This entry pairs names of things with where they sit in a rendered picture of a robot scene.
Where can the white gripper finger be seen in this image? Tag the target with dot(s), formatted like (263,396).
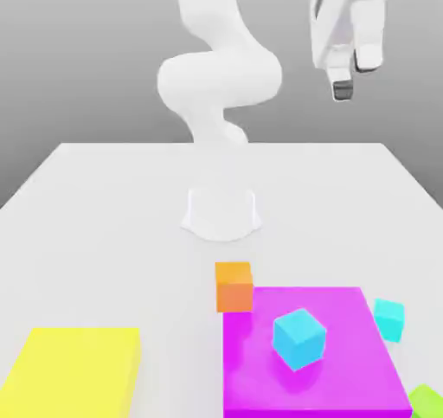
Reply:
(370,58)
(342,84)

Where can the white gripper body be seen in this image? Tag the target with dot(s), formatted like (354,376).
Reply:
(337,20)

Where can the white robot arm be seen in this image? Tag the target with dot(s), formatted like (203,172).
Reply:
(221,78)

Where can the small orange cube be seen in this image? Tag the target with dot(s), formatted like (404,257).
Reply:
(234,288)

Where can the small cyan cube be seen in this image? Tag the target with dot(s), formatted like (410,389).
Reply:
(389,319)

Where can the small blue cube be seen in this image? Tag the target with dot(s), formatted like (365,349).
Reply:
(299,338)

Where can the small green cube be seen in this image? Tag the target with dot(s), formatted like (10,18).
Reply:
(427,402)

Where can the large magenta box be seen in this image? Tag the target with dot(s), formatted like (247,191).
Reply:
(346,383)

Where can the large yellow box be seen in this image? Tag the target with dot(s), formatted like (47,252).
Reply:
(72,373)

